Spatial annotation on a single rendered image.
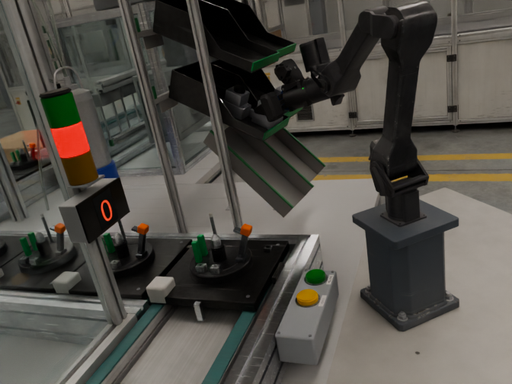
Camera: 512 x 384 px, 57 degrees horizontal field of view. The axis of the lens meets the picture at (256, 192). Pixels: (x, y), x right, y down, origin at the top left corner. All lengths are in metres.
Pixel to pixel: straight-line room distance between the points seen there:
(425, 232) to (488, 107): 4.03
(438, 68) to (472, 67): 0.28
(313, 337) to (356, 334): 0.17
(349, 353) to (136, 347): 0.40
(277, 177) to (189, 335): 0.50
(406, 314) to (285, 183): 0.48
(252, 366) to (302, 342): 0.10
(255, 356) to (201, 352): 0.14
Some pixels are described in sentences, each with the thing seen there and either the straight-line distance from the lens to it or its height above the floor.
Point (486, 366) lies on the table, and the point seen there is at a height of 0.86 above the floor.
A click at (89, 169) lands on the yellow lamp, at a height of 1.28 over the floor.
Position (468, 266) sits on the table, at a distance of 1.20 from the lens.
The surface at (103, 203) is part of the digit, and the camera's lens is 0.87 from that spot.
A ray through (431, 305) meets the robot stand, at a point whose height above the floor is 0.89.
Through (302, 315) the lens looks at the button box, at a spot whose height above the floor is 0.96.
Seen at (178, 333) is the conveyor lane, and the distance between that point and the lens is 1.00.
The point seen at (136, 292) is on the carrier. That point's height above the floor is 0.97.
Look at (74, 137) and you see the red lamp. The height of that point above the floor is 1.34.
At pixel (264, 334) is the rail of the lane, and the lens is 0.86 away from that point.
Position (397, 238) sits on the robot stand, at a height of 1.06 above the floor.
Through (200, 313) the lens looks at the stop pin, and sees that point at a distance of 0.98.
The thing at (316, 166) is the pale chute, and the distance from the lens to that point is 1.41.
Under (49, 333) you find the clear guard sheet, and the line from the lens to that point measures 0.88.
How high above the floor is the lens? 1.50
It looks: 22 degrees down
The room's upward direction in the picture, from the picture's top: 10 degrees counter-clockwise
